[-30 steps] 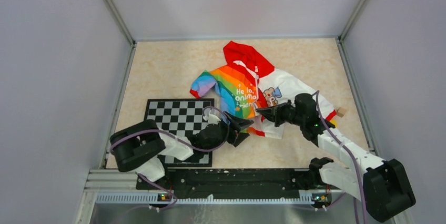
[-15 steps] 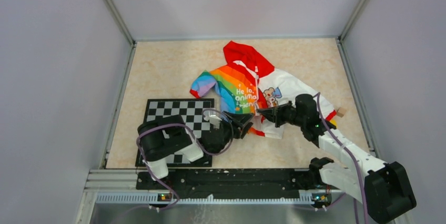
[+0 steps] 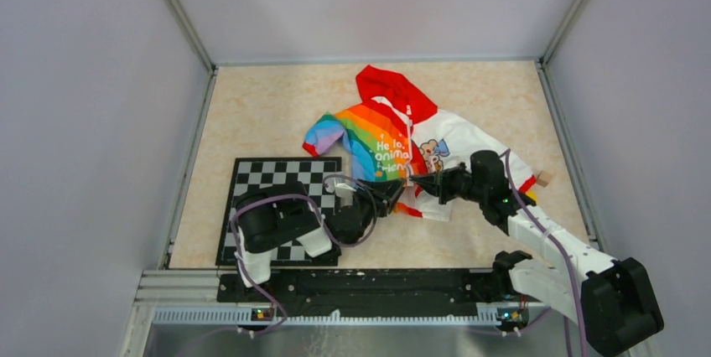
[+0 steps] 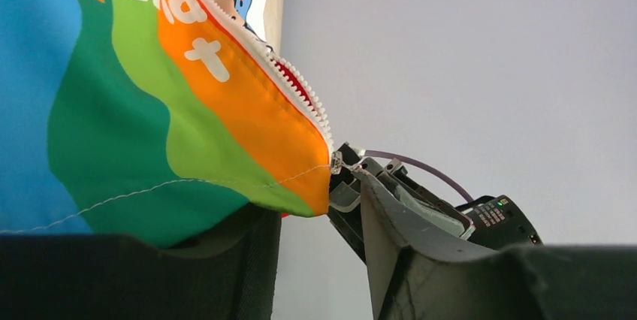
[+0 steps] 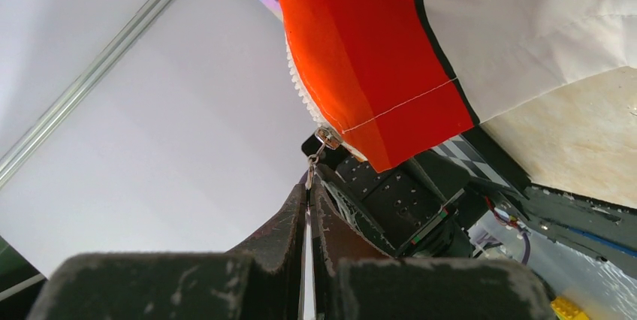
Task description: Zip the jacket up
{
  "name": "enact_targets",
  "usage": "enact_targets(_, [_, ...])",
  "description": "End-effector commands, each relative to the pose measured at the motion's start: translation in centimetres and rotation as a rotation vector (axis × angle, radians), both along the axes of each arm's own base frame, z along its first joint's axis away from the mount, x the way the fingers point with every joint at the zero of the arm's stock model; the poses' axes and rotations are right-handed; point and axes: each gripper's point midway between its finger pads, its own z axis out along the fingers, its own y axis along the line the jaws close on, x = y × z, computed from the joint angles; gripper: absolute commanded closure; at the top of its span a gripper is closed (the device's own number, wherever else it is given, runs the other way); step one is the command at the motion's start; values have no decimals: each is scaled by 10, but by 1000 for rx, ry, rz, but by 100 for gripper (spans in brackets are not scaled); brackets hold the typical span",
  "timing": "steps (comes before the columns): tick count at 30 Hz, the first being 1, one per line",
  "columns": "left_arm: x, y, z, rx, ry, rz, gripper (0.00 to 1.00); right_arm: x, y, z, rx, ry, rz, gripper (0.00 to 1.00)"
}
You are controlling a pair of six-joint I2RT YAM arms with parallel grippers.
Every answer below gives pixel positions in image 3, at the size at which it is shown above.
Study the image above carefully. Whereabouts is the black white checkerboard mat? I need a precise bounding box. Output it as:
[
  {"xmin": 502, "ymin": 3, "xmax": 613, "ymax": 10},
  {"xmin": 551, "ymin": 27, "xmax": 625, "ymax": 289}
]
[{"xmin": 215, "ymin": 157, "xmax": 343, "ymax": 268}]

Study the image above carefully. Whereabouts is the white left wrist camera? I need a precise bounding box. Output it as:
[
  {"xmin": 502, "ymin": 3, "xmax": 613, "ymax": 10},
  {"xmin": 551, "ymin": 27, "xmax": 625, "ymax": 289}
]
[{"xmin": 332, "ymin": 178, "xmax": 357, "ymax": 203}]

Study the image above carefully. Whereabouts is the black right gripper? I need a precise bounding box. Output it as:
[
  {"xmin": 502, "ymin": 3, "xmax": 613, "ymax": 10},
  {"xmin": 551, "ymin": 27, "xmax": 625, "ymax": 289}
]
[{"xmin": 410, "ymin": 162, "xmax": 487, "ymax": 204}]

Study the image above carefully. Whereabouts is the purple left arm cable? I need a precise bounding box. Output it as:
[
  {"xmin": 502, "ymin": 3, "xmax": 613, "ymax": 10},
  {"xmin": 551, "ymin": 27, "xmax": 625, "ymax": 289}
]
[{"xmin": 228, "ymin": 173, "xmax": 384, "ymax": 339}]

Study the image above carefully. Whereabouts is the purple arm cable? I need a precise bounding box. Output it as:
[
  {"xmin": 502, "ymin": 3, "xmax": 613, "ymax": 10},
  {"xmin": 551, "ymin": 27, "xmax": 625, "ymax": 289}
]
[
  {"xmin": 228, "ymin": 173, "xmax": 384, "ymax": 339},
  {"xmin": 500, "ymin": 148, "xmax": 589, "ymax": 357}
]

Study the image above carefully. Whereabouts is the yellow small block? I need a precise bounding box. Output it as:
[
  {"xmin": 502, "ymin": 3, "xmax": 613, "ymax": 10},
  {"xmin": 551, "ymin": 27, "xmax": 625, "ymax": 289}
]
[{"xmin": 525, "ymin": 190, "xmax": 538, "ymax": 203}]

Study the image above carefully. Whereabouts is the rainbow and white kids jacket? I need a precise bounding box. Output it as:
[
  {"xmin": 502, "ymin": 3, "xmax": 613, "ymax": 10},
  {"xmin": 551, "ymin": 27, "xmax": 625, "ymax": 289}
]
[{"xmin": 302, "ymin": 65, "xmax": 539, "ymax": 222}]

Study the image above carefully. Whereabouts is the aluminium frame rail front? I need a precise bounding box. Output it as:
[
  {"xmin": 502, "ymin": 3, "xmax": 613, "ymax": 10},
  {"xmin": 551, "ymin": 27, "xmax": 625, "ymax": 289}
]
[{"xmin": 119, "ymin": 268, "xmax": 640, "ymax": 357}]

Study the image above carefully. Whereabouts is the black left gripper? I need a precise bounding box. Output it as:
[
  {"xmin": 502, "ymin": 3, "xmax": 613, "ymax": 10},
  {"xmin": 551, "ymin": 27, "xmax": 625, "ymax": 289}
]
[{"xmin": 351, "ymin": 178, "xmax": 406, "ymax": 231}]

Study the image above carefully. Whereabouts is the beige wooden small block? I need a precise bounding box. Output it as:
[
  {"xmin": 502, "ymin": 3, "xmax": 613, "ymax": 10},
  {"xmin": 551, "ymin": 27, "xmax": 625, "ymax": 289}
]
[{"xmin": 537, "ymin": 170, "xmax": 555, "ymax": 188}]

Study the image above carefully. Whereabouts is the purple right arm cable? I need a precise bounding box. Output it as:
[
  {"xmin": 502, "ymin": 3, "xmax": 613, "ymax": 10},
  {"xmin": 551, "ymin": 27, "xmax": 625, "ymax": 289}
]
[{"xmin": 500, "ymin": 148, "xmax": 589, "ymax": 357}]

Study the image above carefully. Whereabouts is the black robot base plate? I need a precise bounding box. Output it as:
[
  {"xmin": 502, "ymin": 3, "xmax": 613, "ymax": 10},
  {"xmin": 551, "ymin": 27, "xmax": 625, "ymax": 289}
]
[{"xmin": 216, "ymin": 268, "xmax": 519, "ymax": 318}]

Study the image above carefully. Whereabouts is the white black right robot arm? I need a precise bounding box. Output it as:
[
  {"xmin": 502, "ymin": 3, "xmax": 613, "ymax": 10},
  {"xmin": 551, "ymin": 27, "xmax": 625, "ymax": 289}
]
[{"xmin": 410, "ymin": 150, "xmax": 665, "ymax": 356}]

